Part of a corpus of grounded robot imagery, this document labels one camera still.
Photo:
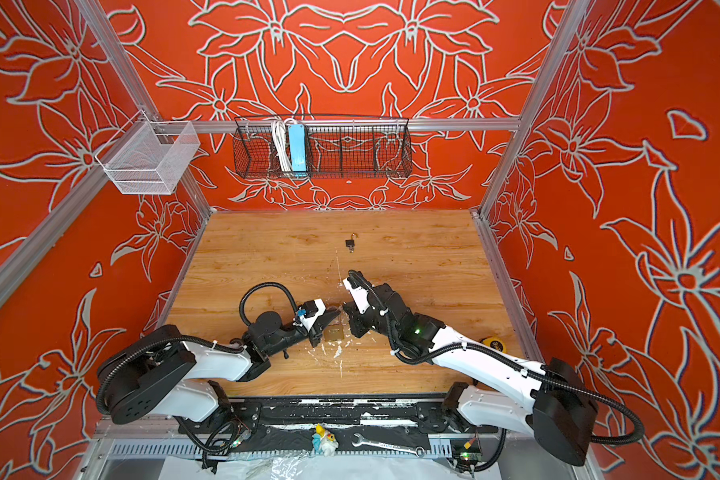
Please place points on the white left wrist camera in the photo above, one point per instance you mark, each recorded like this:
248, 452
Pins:
309, 311

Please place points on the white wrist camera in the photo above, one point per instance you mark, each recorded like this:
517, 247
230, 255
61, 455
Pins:
309, 311
358, 293

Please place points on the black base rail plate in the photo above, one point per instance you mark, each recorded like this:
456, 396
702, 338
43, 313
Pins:
425, 413

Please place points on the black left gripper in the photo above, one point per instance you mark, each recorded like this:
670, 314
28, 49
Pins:
326, 318

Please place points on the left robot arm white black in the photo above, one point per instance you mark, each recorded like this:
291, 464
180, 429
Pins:
172, 374

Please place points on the silver wrench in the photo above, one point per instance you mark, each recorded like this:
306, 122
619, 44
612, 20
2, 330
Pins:
360, 441

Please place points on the black wire basket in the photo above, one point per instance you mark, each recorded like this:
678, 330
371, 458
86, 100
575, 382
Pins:
337, 147

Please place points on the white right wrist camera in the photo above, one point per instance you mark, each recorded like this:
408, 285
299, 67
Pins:
358, 293

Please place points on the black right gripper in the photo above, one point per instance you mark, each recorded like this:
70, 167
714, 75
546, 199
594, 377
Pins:
356, 319

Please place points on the yellow tape measure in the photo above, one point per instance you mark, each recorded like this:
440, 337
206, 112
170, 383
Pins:
495, 343

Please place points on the brass padlock with steel shackle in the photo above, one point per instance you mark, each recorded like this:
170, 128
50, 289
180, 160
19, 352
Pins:
334, 334

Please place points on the clear plastic bin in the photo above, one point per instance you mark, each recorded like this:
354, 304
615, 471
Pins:
150, 158

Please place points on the small toy figure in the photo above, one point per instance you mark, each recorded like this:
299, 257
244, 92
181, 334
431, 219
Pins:
324, 442

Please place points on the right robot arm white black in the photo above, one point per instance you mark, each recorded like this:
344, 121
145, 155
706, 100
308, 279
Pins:
546, 401

